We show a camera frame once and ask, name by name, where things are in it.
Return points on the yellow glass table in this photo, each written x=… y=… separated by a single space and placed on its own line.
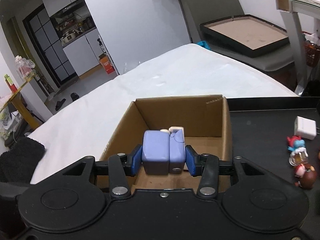
x=20 y=107

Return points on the red blue mug figurine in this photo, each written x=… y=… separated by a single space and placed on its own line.
x=297 y=149

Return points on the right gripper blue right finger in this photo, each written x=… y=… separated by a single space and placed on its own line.
x=195 y=162

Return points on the grey chair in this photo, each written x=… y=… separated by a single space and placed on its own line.
x=203 y=11

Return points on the brown cardboard box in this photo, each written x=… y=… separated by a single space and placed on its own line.
x=164 y=127

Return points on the white kitchen cabinet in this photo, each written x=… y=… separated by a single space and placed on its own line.
x=84 y=51

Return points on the brown round-head figurine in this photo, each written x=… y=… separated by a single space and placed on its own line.
x=306 y=176

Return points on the glass perfume bottle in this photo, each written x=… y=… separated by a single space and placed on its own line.
x=24 y=66

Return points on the orange cardboard box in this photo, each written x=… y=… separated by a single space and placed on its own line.
x=106 y=63

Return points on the black fuzzy cloth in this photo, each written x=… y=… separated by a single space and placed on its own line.
x=19 y=163

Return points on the black tray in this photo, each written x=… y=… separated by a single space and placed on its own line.
x=268 y=205

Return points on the black picture frame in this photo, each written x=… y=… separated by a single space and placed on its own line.
x=246 y=34

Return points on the black slipper right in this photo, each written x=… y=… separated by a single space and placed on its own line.
x=74 y=97

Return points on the white side table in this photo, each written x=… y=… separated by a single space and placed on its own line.
x=289 y=10

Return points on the black slipper left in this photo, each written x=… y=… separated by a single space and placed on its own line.
x=59 y=104

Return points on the purple block toy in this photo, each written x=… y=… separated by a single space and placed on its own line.
x=164 y=151

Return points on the white power adapter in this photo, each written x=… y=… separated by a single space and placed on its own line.
x=305 y=128

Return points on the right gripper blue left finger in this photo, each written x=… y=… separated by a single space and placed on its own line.
x=132 y=162

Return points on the black slipper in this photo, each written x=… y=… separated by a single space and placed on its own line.
x=74 y=97
x=59 y=104

